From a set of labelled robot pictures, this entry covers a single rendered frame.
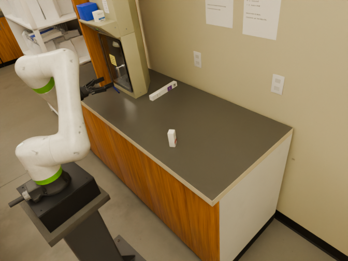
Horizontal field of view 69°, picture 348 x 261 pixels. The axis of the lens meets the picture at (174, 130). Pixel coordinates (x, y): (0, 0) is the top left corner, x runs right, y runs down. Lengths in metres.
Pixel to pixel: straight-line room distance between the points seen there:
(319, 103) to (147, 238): 1.58
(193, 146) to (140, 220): 1.08
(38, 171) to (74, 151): 0.18
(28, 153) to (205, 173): 0.79
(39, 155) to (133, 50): 1.02
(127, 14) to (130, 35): 0.13
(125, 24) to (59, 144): 0.98
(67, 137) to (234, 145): 0.86
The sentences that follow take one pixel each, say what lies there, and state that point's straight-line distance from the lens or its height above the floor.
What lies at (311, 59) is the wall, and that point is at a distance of 1.45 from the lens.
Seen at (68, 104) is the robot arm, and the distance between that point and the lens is 1.18.
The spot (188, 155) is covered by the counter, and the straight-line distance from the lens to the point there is 1.40.
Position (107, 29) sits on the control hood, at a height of 1.48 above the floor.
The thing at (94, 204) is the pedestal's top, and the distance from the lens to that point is 1.31.
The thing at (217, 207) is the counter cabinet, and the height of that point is 0.86.
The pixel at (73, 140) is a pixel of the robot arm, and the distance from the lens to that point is 1.11.
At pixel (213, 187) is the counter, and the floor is 0.94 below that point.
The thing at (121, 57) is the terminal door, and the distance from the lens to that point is 1.86.
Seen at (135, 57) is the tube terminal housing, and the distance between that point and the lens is 1.89.
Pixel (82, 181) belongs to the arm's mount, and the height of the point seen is 1.06.
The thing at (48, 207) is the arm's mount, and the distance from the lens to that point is 1.24.
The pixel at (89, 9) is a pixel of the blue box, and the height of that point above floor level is 1.57.
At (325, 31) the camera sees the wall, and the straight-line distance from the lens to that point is 1.39.
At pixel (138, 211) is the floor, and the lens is 2.39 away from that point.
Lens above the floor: 1.91
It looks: 38 degrees down
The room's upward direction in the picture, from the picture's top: 8 degrees counter-clockwise
